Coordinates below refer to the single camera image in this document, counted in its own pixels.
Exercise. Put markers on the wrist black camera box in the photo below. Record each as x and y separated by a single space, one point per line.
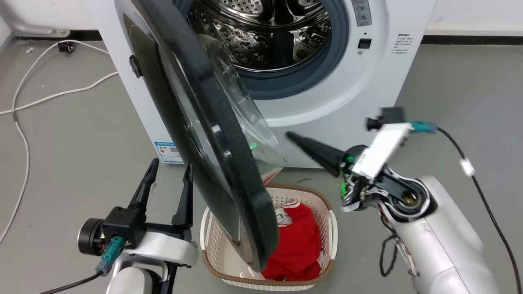
388 115
122 226

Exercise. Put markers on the blue energy label sticker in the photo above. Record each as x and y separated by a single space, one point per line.
168 153

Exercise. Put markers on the black round glass washer door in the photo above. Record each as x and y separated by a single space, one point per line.
229 163

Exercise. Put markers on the grey-white curved pipe fixture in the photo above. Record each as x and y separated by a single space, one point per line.
36 30

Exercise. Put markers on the grey label plate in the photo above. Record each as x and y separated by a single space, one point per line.
362 12

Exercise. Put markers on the red garment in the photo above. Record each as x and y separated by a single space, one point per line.
302 245

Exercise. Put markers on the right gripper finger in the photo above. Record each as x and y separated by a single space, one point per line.
322 155

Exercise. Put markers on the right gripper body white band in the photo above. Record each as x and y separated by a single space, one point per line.
380 153

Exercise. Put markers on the small black floor fitting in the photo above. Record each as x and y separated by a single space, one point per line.
65 47

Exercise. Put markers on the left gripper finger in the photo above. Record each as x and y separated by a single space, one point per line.
143 192
184 204

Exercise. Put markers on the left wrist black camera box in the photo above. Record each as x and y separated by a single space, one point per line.
122 226

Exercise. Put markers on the black text warning sticker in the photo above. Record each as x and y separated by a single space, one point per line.
403 44

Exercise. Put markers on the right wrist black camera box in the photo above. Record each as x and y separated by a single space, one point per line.
388 115

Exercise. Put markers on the white front-load washing machine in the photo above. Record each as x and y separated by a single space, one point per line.
351 102

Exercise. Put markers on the grey-blue rubber door gasket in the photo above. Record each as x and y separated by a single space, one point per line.
312 77

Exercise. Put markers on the cream perforated laundry basket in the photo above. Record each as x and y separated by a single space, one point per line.
322 212

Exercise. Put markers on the stainless steel washer drum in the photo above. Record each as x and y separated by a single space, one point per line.
261 36

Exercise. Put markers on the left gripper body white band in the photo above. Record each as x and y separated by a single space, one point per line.
163 247

